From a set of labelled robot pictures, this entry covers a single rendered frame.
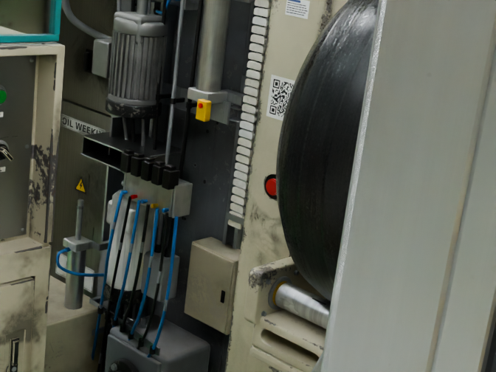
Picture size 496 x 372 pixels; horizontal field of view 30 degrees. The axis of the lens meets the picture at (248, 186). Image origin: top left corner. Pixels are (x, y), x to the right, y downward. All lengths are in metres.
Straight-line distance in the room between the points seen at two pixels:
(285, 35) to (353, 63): 0.32
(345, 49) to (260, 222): 0.47
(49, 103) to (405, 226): 1.52
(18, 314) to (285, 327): 0.50
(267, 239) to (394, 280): 1.53
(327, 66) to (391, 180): 1.18
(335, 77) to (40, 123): 0.60
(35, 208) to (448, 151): 1.61
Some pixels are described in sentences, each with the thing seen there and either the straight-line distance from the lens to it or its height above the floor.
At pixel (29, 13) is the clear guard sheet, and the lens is 1.63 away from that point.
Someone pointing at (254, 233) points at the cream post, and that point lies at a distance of 1.71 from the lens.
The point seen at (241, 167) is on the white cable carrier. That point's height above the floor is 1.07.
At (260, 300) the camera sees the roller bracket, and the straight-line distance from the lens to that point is 1.59.
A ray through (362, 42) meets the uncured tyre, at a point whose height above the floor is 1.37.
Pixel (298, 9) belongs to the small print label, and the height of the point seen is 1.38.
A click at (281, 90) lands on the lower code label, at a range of 1.63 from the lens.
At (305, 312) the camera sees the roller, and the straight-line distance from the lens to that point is 1.57.
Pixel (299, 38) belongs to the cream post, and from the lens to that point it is 1.60.
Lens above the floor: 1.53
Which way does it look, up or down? 17 degrees down
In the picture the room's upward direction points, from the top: 7 degrees clockwise
